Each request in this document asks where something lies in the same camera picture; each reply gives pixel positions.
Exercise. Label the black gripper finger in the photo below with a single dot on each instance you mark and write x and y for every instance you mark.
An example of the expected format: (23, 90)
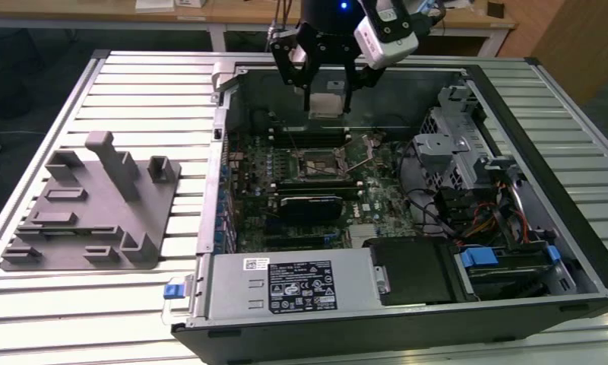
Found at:
(349, 76)
(290, 64)

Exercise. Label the silver square CPU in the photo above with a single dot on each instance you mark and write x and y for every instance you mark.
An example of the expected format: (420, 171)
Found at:
(326, 104)

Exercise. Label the thin metal locking lever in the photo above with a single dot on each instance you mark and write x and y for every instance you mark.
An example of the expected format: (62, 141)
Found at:
(324, 169)
(294, 141)

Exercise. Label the grey metal drive cage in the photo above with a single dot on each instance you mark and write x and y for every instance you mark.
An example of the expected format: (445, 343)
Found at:
(436, 148)

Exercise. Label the white cardboard box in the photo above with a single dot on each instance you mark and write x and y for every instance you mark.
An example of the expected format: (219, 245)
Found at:
(154, 4)
(189, 3)

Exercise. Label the small black desk item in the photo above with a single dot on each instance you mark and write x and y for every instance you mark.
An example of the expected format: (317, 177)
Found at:
(494, 9)

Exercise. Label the green motherboard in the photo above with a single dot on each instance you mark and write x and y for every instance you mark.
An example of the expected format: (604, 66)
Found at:
(385, 213)

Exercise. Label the black graphics card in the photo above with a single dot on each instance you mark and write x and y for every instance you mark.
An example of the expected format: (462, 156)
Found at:
(309, 213)

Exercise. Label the silver finned heatsink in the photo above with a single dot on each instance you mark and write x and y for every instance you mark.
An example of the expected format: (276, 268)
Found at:
(364, 233)

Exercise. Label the wooden cabinet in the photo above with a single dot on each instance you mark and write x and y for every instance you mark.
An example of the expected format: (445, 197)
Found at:
(577, 38)

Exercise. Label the black plastic shroud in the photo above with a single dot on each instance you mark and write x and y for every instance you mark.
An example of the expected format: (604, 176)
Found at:
(414, 270)

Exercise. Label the grey plastic parts rack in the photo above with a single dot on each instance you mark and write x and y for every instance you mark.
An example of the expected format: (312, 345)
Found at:
(106, 213)

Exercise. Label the hard disk in blue carrier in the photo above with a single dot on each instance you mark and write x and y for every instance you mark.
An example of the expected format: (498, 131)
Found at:
(478, 258)

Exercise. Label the silver power supply unit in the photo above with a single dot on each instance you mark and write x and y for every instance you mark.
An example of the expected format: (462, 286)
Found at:
(233, 285)

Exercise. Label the blue case release latch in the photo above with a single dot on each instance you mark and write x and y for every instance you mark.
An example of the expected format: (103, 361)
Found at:
(171, 292)

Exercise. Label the black open PC case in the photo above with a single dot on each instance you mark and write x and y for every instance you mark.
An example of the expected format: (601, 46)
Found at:
(334, 342)

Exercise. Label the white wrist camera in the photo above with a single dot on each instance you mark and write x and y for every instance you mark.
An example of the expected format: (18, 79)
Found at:
(385, 42)

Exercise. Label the wooden desk white frame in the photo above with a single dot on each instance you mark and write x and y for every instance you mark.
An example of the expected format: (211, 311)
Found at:
(81, 13)

